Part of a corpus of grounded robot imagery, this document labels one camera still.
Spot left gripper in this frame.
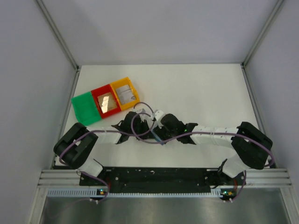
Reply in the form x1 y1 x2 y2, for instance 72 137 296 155
129 119 155 140

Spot blue leather card holder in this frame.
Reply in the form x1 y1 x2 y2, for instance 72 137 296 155
151 131 164 145

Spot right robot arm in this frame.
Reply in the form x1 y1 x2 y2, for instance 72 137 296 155
151 114 273 186

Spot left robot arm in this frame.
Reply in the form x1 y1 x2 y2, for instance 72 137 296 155
53 112 154 185

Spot silver cards in yellow bin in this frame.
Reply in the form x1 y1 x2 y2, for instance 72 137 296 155
116 84 136 105

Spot gold cards in red bin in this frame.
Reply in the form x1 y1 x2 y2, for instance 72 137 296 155
98 92 117 113

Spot red plastic bin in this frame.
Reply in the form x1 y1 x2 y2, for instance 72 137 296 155
91 84 121 119

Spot yellow plastic bin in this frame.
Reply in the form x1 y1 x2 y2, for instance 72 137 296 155
110 77 140 111

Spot green plastic bin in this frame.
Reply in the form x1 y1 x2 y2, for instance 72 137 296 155
71 91 101 126

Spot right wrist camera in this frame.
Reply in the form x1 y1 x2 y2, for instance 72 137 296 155
151 110 165 122

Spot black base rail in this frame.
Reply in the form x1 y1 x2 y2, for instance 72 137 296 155
78 166 245 194

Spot white cable duct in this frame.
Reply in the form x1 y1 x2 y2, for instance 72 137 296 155
46 188 236 199

